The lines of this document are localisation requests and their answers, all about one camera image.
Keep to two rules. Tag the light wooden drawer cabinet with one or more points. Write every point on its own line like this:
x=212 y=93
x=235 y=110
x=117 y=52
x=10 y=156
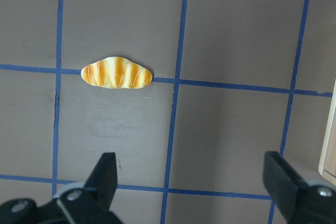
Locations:
x=327 y=159

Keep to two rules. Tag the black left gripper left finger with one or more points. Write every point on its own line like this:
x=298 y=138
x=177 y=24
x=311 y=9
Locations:
x=91 y=202

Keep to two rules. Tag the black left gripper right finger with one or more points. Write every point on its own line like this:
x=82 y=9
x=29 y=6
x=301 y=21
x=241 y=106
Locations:
x=298 y=201

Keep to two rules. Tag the yellow toy bread loaf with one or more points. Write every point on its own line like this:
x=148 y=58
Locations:
x=116 y=73

